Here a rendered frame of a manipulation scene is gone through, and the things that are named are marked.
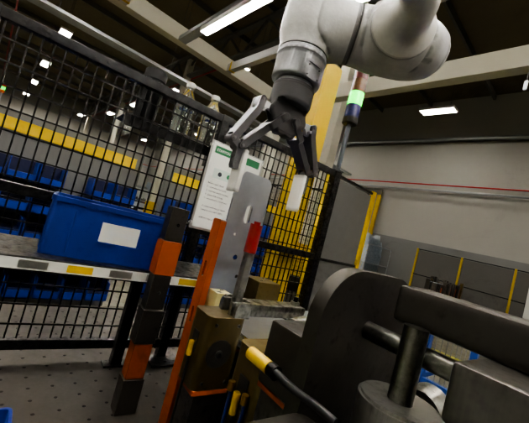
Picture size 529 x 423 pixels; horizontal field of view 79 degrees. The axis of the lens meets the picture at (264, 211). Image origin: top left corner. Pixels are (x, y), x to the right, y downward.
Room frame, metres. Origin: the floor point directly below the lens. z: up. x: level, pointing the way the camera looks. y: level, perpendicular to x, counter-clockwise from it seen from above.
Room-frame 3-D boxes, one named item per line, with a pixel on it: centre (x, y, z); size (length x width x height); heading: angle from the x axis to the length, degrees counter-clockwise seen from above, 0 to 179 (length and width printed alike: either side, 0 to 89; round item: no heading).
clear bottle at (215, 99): (1.16, 0.28, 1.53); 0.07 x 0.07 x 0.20
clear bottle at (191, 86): (1.10, 0.36, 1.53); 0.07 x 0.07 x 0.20
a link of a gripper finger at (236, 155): (0.51, 0.07, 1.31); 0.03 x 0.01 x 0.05; 127
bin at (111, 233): (0.84, 0.36, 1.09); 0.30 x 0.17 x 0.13; 121
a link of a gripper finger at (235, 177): (0.52, 0.06, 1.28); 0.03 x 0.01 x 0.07; 37
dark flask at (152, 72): (1.02, 0.46, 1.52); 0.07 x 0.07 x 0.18
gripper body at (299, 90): (0.56, 0.01, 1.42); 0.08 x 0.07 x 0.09; 127
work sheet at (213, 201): (1.14, 0.15, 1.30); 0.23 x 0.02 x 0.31; 127
